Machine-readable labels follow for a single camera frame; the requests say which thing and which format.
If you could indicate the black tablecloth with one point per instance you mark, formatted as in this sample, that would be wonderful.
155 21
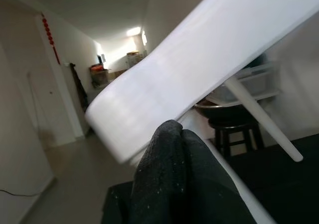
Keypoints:
286 184

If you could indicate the white plastic table leg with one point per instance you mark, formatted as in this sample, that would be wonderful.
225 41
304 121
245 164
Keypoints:
224 169
261 119

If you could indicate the dark hanging garment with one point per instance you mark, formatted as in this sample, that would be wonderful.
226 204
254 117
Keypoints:
79 84

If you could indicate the black round stool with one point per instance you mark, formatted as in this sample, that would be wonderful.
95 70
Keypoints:
231 114

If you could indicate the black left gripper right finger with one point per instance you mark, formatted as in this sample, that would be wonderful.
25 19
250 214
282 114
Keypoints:
209 191

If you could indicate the red hanging bead ornament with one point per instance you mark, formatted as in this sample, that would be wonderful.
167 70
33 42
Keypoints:
49 34

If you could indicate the white plastic table top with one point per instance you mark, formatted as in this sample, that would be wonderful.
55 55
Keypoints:
187 72

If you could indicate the clear plastic storage box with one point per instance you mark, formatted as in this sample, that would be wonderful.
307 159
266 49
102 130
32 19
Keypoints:
259 82

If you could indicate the bright ceiling light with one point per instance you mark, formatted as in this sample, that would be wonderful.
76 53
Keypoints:
133 32

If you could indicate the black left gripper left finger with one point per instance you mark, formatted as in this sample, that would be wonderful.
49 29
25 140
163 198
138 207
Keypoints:
159 174

